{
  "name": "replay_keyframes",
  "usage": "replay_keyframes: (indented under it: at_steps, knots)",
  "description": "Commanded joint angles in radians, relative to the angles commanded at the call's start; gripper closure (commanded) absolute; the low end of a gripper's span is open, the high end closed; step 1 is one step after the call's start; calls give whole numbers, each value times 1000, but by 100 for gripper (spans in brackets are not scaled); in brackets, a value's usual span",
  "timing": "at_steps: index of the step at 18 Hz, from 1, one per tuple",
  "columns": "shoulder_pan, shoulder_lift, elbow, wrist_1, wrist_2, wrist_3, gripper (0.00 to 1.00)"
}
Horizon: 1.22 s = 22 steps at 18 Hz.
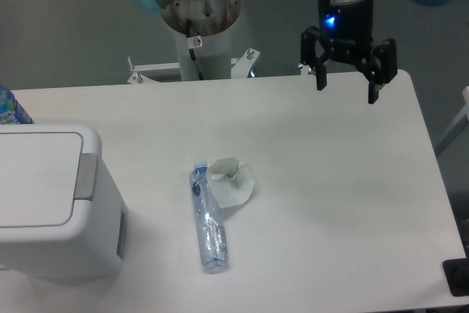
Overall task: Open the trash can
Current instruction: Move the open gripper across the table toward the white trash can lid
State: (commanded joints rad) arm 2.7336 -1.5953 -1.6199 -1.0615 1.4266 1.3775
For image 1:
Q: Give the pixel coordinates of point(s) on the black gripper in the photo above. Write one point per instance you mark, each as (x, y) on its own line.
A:
(346, 34)

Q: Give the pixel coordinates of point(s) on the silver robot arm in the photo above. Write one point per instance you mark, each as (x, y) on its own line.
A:
(207, 17)

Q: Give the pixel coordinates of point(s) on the white trash can lid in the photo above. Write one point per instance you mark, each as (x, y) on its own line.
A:
(43, 175)

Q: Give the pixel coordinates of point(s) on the white trash can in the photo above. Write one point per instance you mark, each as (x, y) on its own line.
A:
(88, 245)

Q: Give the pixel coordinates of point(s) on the crumpled white paper cup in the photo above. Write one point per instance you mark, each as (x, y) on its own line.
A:
(231, 182)

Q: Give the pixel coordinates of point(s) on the clear plastic water bottle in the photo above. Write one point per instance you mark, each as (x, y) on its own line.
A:
(209, 222)

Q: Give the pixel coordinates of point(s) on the black clamp device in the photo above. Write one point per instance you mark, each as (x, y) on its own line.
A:
(456, 272)

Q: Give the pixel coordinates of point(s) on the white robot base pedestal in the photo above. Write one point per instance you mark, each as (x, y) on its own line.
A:
(198, 58)

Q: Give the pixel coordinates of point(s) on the white metal frame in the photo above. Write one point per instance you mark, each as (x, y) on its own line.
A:
(456, 126)

